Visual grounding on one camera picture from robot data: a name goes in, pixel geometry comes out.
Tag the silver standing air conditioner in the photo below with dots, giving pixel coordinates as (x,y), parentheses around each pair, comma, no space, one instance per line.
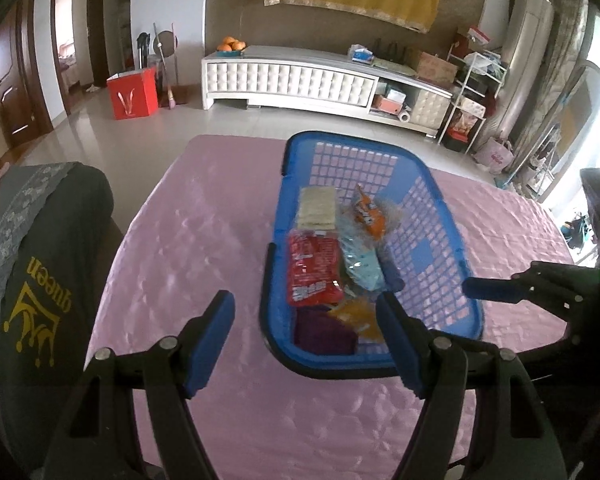
(523,52)

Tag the brown wooden door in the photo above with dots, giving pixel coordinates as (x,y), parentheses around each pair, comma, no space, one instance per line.
(23,113)

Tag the blue striped snack bag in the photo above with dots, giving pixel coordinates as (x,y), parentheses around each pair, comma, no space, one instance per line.
(368,264)

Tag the cardboard box on cabinet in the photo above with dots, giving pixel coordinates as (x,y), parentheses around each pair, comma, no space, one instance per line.
(435,70)

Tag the pink quilted tablecloth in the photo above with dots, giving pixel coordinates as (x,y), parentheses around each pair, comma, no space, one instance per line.
(205,227)

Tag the purple snack packet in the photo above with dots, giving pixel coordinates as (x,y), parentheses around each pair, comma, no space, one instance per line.
(319,333)

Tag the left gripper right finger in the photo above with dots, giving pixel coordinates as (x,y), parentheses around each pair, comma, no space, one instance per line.
(511,437)

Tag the red gift box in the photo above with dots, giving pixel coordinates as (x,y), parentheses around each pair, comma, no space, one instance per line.
(133,94)

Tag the white metal shelf rack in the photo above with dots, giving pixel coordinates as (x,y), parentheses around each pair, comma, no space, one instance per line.
(477,85)

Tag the dark chair with cover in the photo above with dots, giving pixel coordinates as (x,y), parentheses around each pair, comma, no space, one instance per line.
(57,239)

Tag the red cracker packet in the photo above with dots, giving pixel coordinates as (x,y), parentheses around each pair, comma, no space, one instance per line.
(313,271)

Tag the oranges on cabinet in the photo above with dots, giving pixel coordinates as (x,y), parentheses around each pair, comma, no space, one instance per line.
(231,45)

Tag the blue plastic basket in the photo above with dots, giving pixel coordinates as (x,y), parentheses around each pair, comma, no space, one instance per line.
(421,234)

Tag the blue tissue box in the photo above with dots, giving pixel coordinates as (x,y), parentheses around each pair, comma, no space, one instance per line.
(360,54)

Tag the white tufted tv cabinet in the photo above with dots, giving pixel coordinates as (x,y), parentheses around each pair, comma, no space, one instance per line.
(322,82)

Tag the orange snack pouch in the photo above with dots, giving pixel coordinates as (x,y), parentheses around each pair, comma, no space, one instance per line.
(359,314)

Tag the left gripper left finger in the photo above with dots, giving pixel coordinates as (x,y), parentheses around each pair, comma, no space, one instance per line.
(97,436)

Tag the orange long snack packet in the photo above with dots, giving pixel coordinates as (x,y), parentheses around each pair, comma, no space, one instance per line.
(368,214)

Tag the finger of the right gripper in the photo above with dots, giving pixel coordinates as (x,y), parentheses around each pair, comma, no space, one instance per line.
(558,288)

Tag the pink shopping bag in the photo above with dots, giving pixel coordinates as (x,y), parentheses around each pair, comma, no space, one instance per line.
(495,155)

